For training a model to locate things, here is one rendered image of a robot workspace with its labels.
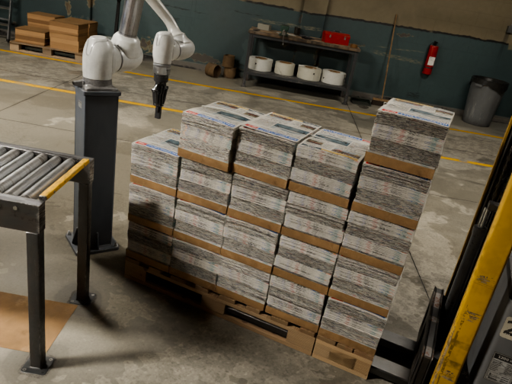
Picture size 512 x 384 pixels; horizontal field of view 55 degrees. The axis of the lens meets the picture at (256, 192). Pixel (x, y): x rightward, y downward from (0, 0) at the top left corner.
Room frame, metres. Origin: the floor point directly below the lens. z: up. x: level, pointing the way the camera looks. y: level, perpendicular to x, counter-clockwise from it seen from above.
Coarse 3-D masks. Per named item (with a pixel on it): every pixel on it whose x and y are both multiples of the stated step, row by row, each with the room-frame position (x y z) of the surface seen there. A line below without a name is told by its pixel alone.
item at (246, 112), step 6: (216, 102) 2.58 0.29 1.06; (222, 102) 2.60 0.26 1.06; (222, 108) 2.49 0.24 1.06; (228, 108) 2.50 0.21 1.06; (234, 108) 2.52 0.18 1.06; (240, 108) 2.54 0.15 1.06; (246, 108) 2.56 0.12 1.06; (246, 114) 2.45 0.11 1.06; (252, 114) 2.47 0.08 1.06; (258, 114) 2.49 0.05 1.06; (264, 114) 2.52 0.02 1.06
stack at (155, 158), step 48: (144, 144) 2.40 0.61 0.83; (144, 192) 2.37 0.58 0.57; (192, 192) 2.27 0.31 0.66; (240, 192) 2.19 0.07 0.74; (288, 192) 2.11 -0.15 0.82; (144, 240) 2.37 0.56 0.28; (240, 240) 2.17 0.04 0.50; (288, 240) 2.09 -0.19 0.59; (336, 240) 2.02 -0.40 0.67; (192, 288) 2.25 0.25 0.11; (240, 288) 2.16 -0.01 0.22; (288, 288) 2.07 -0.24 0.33; (288, 336) 2.05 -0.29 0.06
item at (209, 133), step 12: (192, 108) 2.37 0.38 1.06; (204, 108) 2.43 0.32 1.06; (192, 120) 2.27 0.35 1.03; (204, 120) 2.25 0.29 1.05; (216, 120) 2.24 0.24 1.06; (228, 120) 2.28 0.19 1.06; (240, 120) 2.31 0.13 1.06; (192, 132) 2.28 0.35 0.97; (204, 132) 2.25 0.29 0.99; (216, 132) 2.22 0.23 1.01; (228, 132) 2.20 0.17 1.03; (180, 144) 2.30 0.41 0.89; (192, 144) 2.27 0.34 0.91; (204, 144) 2.25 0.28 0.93; (216, 144) 2.23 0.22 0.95; (228, 144) 2.20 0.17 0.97; (216, 156) 2.22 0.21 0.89; (228, 156) 2.20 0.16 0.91
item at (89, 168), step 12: (0, 144) 2.14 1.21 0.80; (12, 144) 2.16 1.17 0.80; (36, 156) 2.12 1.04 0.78; (48, 156) 2.12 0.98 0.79; (60, 156) 2.12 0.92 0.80; (72, 156) 2.14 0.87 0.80; (84, 156) 2.17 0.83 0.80; (84, 168) 2.12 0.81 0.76; (72, 180) 2.12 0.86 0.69; (84, 180) 2.12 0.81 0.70
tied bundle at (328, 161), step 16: (304, 144) 2.12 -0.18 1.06; (320, 144) 2.16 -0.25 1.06; (336, 144) 2.21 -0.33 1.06; (352, 144) 2.25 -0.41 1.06; (368, 144) 2.29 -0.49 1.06; (304, 160) 2.10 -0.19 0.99; (320, 160) 2.07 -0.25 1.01; (336, 160) 2.04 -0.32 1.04; (352, 160) 2.02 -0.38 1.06; (304, 176) 2.08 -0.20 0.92; (320, 176) 2.06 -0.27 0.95; (336, 176) 2.04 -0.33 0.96; (352, 176) 2.02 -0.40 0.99; (336, 192) 2.03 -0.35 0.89; (352, 192) 2.06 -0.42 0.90
